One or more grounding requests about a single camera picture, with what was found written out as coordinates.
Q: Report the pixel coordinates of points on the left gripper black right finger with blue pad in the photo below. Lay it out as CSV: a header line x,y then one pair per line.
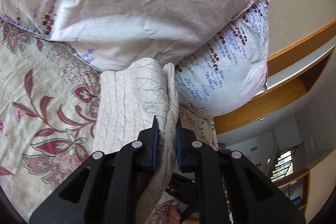
x,y
227,187

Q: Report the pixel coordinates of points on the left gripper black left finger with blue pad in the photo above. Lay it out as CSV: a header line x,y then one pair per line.
x,y
106,187

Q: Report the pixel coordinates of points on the beige cable-knit sweater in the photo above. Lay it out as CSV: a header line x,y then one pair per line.
x,y
129,101

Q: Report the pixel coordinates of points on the person's hand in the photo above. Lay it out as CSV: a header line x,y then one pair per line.
x,y
174,215

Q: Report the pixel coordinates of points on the floral bed sheet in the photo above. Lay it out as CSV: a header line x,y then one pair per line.
x,y
49,108

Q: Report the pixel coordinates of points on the white pillow purple flowers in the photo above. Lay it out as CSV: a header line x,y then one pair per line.
x,y
230,69

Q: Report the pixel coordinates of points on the wooden headboard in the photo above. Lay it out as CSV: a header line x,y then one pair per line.
x,y
293,71

